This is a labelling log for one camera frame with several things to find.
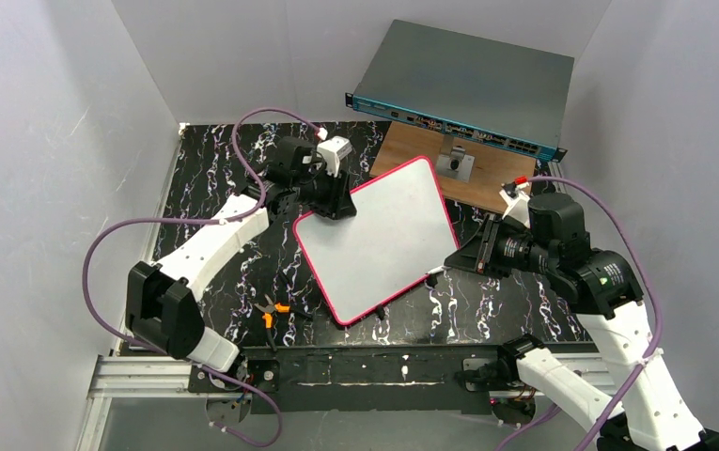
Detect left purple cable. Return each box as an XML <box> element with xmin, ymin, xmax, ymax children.
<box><xmin>82</xmin><ymin>108</ymin><xmax>329</xmax><ymax>449</ymax></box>

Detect wooden board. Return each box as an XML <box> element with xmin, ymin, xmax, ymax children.
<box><xmin>370</xmin><ymin>122</ymin><xmax>536</xmax><ymax>212</ymax></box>

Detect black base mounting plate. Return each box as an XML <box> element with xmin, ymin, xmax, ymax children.
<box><xmin>187</xmin><ymin>342</ymin><xmax>523</xmax><ymax>415</ymax></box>

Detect pink framed whiteboard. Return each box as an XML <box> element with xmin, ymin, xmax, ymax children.
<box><xmin>292</xmin><ymin>156</ymin><xmax>459</xmax><ymax>326</ymax></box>

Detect orange handled pliers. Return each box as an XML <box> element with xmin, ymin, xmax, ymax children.
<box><xmin>254</xmin><ymin>295</ymin><xmax>313</xmax><ymax>353</ymax></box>

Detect aluminium frame rail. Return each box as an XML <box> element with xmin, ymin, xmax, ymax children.
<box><xmin>75</xmin><ymin>354</ymin><xmax>668</xmax><ymax>451</ymax></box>

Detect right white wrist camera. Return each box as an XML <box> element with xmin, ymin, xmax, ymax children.
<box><xmin>499</xmin><ymin>177</ymin><xmax>530</xmax><ymax>228</ymax></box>

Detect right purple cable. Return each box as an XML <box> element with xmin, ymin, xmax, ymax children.
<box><xmin>495</xmin><ymin>176</ymin><xmax>664</xmax><ymax>451</ymax></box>

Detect metal bracket with black knob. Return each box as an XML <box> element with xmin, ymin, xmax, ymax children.
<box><xmin>435</xmin><ymin>135</ymin><xmax>475</xmax><ymax>183</ymax></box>

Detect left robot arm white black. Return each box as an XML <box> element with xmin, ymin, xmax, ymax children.
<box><xmin>125</xmin><ymin>136</ymin><xmax>356</xmax><ymax>372</ymax></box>

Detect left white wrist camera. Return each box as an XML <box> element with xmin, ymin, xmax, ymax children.
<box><xmin>316</xmin><ymin>128</ymin><xmax>352</xmax><ymax>178</ymax></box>

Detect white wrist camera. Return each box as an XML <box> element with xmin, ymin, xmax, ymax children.
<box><xmin>316</xmin><ymin>128</ymin><xmax>352</xmax><ymax>178</ymax></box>
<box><xmin>499</xmin><ymin>177</ymin><xmax>530</xmax><ymax>228</ymax></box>

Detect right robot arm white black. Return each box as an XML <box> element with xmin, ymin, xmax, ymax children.
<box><xmin>445</xmin><ymin>193</ymin><xmax>719</xmax><ymax>450</ymax></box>

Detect grey blue network switch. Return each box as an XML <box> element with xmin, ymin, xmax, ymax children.
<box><xmin>345</xmin><ymin>20</ymin><xmax>574</xmax><ymax>162</ymax></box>

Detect purple cable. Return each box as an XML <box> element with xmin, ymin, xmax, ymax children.
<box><xmin>82</xmin><ymin>108</ymin><xmax>329</xmax><ymax>449</ymax></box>
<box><xmin>495</xmin><ymin>176</ymin><xmax>664</xmax><ymax>451</ymax></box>

